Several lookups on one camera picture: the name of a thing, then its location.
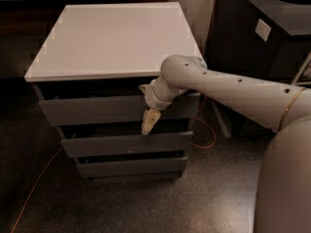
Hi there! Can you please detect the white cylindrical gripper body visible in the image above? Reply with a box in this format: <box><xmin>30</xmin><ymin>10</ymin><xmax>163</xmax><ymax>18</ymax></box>
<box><xmin>144</xmin><ymin>76</ymin><xmax>187</xmax><ymax>111</ymax></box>

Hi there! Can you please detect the grey top drawer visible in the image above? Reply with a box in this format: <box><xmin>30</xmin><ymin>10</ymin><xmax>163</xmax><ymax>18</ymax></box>
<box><xmin>33</xmin><ymin>78</ymin><xmax>201</xmax><ymax>127</ymax></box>

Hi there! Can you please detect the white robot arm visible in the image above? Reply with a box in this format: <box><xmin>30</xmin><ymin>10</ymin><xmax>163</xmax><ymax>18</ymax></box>
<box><xmin>139</xmin><ymin>55</ymin><xmax>311</xmax><ymax>233</ymax></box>

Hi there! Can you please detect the grey middle drawer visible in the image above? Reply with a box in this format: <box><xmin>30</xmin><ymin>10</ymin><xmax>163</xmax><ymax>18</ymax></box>
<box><xmin>61</xmin><ymin>119</ymin><xmax>192</xmax><ymax>157</ymax></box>

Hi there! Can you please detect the grey drawer cabinet white top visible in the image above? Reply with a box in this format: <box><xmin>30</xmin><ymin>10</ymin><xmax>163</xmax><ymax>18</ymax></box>
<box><xmin>24</xmin><ymin>2</ymin><xmax>200</xmax><ymax>181</ymax></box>

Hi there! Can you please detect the black bin with round hole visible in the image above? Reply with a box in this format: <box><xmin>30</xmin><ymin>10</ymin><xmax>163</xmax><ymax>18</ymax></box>
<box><xmin>204</xmin><ymin>0</ymin><xmax>311</xmax><ymax>139</ymax></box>

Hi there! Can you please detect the white label on bin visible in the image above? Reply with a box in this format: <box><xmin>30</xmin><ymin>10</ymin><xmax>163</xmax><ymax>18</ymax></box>
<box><xmin>255</xmin><ymin>19</ymin><xmax>271</xmax><ymax>42</ymax></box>

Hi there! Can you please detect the framed sign on bin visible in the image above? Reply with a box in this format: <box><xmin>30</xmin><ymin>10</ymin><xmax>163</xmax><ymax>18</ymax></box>
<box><xmin>292</xmin><ymin>50</ymin><xmax>311</xmax><ymax>85</ymax></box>

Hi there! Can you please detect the orange cable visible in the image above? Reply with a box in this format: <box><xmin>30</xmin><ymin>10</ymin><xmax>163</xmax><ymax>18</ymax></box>
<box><xmin>10</xmin><ymin>0</ymin><xmax>226</xmax><ymax>233</ymax></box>

